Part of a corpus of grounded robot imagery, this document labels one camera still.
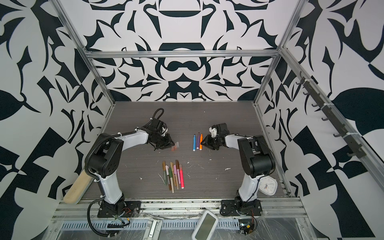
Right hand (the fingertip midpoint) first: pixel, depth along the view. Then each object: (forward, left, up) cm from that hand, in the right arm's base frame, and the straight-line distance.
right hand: (203, 142), depth 96 cm
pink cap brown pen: (-16, +22, -1) cm, 27 cm away
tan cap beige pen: (-18, +18, -1) cm, 26 cm away
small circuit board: (-43, -18, -3) cm, 47 cm away
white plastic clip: (-44, +25, +1) cm, 51 cm away
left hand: (0, +18, +2) cm, 18 cm away
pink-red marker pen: (-21, +13, -1) cm, 24 cm away
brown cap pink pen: (-17, +15, -2) cm, 23 cm away
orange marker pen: (+3, +2, -1) cm, 3 cm away
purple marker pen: (+2, +3, -2) cm, 4 cm away
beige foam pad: (-27, +65, +3) cm, 71 cm away
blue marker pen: (0, +6, -1) cm, 6 cm away
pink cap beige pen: (-16, +17, -2) cm, 24 cm away
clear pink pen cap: (-3, +19, 0) cm, 19 cm away
